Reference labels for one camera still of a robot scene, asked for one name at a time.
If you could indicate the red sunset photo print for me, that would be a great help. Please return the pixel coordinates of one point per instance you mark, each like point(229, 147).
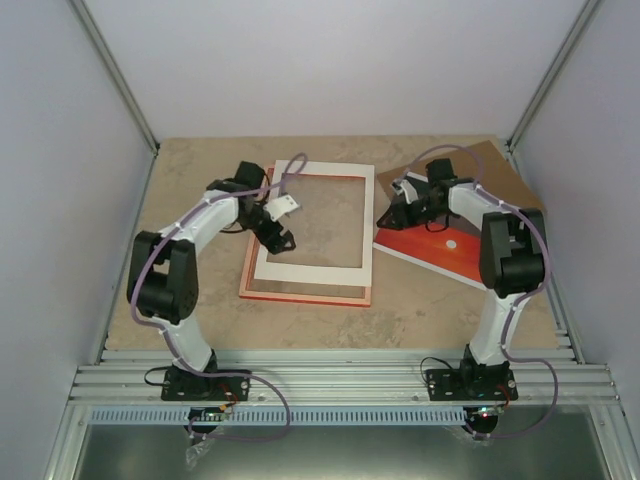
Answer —
point(451, 252)

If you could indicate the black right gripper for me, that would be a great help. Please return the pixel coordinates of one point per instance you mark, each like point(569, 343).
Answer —
point(401, 223)

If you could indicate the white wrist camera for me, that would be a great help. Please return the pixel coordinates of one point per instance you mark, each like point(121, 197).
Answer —
point(405, 189)
point(281, 206)

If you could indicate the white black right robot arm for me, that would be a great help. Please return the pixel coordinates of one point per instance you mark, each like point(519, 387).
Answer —
point(514, 262)

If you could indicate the clear plastic bag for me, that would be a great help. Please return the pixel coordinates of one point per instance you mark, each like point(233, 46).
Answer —
point(198, 448)

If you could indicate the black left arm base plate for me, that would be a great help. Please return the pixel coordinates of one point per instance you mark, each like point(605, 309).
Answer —
point(180, 385)

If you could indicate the red wooden picture frame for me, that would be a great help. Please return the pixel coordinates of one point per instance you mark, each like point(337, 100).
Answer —
point(246, 292)

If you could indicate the aluminium corner post right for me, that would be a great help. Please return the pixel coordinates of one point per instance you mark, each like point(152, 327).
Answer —
point(571, 40)

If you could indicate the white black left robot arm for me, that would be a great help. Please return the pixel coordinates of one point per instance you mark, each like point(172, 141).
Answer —
point(163, 282)

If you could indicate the white photo mat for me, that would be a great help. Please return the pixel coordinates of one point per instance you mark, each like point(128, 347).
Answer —
point(329, 275)

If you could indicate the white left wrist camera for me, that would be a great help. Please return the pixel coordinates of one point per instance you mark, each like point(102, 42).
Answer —
point(281, 206)

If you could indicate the aluminium corner post left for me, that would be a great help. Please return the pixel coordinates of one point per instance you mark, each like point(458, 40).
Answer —
point(114, 73)

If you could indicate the grey slotted cable duct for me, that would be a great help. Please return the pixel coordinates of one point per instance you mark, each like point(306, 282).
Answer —
point(278, 416)

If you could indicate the aluminium rail platform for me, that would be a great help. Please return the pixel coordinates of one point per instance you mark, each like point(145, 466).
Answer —
point(338, 377)

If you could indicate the aluminium corner post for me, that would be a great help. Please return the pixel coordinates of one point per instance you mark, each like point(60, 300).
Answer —
point(571, 40)
point(114, 73)

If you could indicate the brown cardboard backing board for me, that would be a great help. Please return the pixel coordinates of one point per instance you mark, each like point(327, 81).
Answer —
point(481, 161)

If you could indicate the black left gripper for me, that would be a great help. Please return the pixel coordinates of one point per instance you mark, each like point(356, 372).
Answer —
point(275, 246)

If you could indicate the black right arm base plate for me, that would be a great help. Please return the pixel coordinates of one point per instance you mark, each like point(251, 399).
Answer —
point(451, 385)

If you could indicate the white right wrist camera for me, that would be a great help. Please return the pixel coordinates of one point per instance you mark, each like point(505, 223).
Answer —
point(405, 189)

